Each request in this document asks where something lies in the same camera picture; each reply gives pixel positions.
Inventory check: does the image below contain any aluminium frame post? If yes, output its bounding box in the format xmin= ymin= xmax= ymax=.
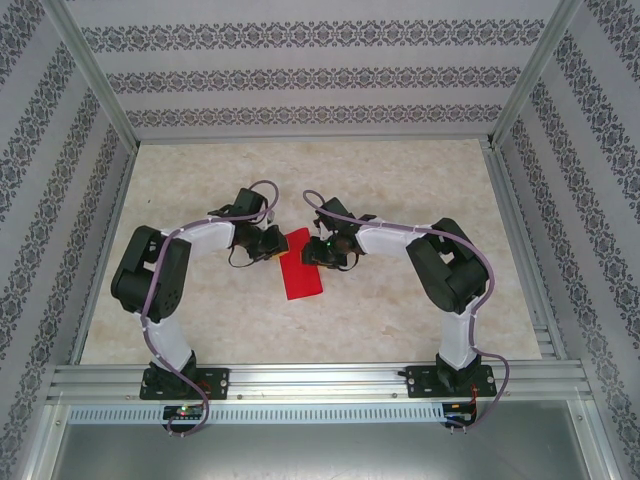
xmin=38 ymin=0 xmax=141 ymax=149
xmin=487 ymin=0 xmax=586 ymax=149

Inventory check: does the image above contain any aluminium mounting rail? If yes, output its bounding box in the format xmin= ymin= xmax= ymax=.
xmin=47 ymin=363 xmax=594 ymax=404

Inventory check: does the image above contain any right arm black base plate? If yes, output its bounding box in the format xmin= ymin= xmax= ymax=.
xmin=407 ymin=364 xmax=500 ymax=400

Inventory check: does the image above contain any grey sheet metal panel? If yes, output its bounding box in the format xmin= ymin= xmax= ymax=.
xmin=49 ymin=399 xmax=611 ymax=480

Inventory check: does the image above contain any aluminium frame cross beam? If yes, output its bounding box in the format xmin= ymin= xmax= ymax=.
xmin=134 ymin=130 xmax=494 ymax=146

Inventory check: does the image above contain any aluminium table side rail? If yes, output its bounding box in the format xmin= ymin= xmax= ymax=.
xmin=482 ymin=142 xmax=569 ymax=361
xmin=69 ymin=144 xmax=139 ymax=366

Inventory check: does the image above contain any slotted grey cable duct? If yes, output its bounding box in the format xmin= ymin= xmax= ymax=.
xmin=67 ymin=402 xmax=446 ymax=426

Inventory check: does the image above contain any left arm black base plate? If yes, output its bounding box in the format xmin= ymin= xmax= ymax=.
xmin=139 ymin=367 xmax=231 ymax=401

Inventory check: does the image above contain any red paper sheet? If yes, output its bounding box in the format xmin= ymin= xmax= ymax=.
xmin=277 ymin=227 xmax=325 ymax=303

